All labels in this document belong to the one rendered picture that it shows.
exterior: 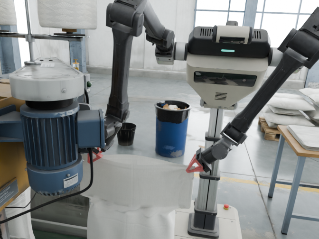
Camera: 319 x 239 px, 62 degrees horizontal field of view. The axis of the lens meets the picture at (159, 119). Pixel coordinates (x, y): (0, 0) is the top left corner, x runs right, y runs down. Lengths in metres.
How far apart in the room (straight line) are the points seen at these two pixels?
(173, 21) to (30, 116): 8.45
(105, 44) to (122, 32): 8.75
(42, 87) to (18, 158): 0.32
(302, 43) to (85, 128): 0.64
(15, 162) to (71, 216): 0.98
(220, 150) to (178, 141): 2.42
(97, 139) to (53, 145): 0.11
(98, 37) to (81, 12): 8.88
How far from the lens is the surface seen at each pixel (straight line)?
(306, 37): 0.86
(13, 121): 0.78
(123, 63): 0.91
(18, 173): 0.94
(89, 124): 0.74
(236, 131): 1.01
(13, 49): 6.84
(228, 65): 1.32
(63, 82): 0.68
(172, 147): 3.37
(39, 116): 0.72
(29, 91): 0.69
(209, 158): 1.04
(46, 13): 0.83
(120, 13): 0.84
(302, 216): 2.51
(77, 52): 9.76
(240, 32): 1.18
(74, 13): 0.80
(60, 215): 1.87
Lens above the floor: 1.54
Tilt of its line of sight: 18 degrees down
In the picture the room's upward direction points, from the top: 3 degrees clockwise
